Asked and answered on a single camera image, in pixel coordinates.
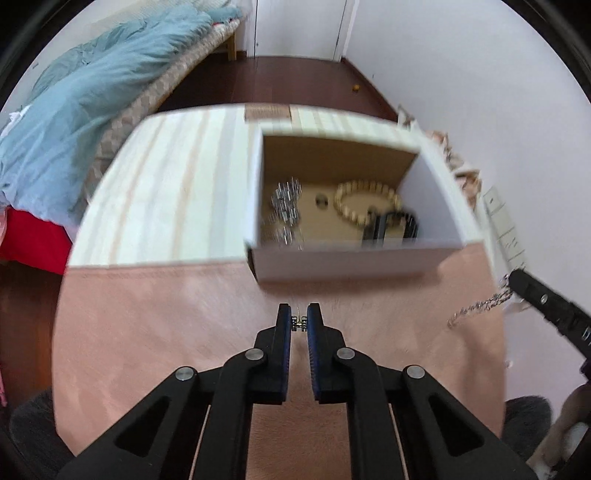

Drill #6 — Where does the white door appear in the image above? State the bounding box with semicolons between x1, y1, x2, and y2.
254;0;347;61

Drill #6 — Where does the white wall socket strip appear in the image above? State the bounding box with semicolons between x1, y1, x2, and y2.
482;187;527;273

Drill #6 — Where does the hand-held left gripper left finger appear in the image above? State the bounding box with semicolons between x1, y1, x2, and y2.
55;303;295;480

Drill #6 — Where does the brown mat label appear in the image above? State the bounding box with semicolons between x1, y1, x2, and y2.
245;104;291;121

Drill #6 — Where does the black smart band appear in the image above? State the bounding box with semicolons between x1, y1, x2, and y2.
362;208;421;243

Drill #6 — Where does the cardboard box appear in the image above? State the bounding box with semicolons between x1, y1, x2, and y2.
244;121;485;283

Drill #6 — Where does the white tissue paper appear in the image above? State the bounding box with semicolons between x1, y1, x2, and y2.
0;108;28;134

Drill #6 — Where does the red bed sheet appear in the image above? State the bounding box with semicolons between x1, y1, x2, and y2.
0;208;75;273

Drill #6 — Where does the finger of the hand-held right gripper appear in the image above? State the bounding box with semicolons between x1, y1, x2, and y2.
508;270;575;335

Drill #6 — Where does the light blue duvet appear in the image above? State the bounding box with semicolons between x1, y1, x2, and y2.
0;7;241;227

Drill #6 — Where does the wooden bead bracelet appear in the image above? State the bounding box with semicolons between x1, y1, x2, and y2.
333;181;403;227

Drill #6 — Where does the brown checked cloth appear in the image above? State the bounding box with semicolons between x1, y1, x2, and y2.
397;106;483;208

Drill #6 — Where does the silver disc chain bracelet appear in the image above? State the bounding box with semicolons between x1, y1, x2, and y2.
447;272;522;329

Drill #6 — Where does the striped and pink table mat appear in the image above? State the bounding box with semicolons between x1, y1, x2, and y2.
53;104;509;480

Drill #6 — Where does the thick silver chain bracelet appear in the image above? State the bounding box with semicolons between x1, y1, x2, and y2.
263;176;305;252

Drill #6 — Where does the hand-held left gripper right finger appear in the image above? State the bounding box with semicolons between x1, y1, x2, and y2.
306;303;539;480

